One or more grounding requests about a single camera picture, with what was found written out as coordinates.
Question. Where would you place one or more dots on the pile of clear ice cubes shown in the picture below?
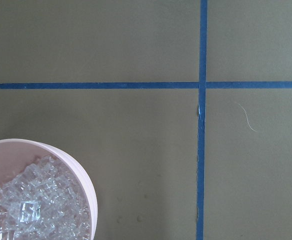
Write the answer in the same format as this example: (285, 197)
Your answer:
(44, 202)

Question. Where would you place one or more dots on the pink bowl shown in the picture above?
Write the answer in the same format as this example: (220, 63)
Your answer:
(16, 154)

